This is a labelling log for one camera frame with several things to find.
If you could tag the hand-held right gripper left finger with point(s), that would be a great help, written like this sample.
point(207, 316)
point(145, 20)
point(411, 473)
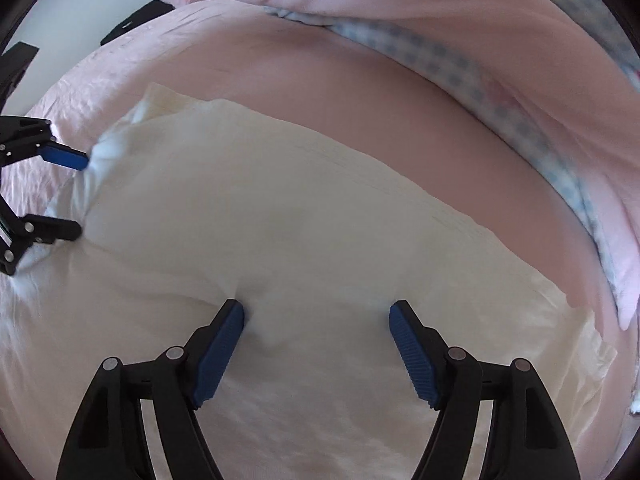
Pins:
point(220, 350)

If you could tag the black bag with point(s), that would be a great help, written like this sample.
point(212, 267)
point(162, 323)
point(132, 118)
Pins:
point(140, 20)

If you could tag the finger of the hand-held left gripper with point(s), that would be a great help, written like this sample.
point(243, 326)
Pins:
point(50, 230)
point(65, 156)

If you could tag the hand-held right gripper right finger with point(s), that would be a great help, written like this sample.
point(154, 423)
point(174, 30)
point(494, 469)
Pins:
point(410, 350)

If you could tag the plain cream garment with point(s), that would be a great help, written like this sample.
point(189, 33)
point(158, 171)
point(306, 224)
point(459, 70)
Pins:
point(300, 235)

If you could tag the pink folded quilt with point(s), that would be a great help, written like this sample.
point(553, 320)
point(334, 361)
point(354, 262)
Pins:
point(450, 5)

